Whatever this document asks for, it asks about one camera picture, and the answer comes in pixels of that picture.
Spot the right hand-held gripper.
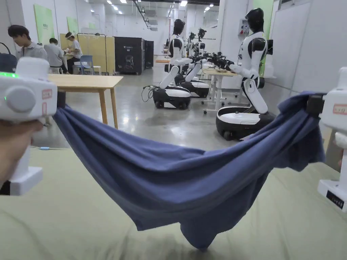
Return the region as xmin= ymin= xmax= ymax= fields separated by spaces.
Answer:
xmin=307 ymin=67 xmax=347 ymax=213

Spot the bed with pale green sheet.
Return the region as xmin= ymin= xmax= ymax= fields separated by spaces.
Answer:
xmin=0 ymin=147 xmax=347 ymax=260

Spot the dark bag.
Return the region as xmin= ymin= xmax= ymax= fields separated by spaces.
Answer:
xmin=0 ymin=42 xmax=18 ymax=74

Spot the person's left hand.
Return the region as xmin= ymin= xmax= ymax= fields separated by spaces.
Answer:
xmin=0 ymin=118 xmax=44 ymax=185

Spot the large black cabinet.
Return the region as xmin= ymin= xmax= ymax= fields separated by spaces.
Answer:
xmin=114 ymin=36 xmax=146 ymax=75

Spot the white and black humanoid robot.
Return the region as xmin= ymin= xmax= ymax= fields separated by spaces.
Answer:
xmin=180 ymin=27 xmax=211 ymax=99
xmin=209 ymin=7 xmax=278 ymax=142
xmin=142 ymin=19 xmax=192 ymax=110

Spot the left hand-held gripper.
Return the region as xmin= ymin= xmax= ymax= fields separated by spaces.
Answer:
xmin=0 ymin=57 xmax=66 ymax=196

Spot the wooden table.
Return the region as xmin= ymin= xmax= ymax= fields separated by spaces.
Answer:
xmin=46 ymin=73 xmax=124 ymax=130

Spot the narrow black cabinet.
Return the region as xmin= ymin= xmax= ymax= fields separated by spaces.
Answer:
xmin=145 ymin=40 xmax=155 ymax=69

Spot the blue chair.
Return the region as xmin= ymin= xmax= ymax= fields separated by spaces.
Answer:
xmin=79 ymin=55 xmax=94 ymax=75

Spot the dark blue shirt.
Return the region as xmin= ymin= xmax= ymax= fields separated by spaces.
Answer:
xmin=52 ymin=90 xmax=327 ymax=250

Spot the white desk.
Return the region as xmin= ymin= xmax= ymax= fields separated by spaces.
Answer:
xmin=201 ymin=67 xmax=246 ymax=115

